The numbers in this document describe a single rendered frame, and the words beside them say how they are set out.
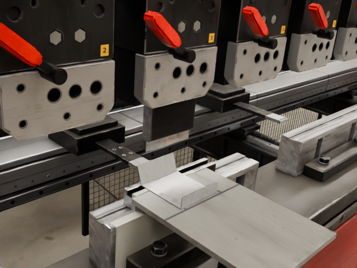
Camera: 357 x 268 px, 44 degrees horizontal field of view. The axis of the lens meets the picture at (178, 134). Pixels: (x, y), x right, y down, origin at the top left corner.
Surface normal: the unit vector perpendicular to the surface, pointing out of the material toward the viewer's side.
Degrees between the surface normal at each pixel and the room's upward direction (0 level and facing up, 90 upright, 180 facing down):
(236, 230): 0
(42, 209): 0
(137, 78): 90
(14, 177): 90
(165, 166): 69
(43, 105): 90
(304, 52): 90
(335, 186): 0
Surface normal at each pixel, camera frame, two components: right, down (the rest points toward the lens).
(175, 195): 0.07, -0.92
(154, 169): 0.69, -0.02
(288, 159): -0.71, 0.22
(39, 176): 0.70, 0.33
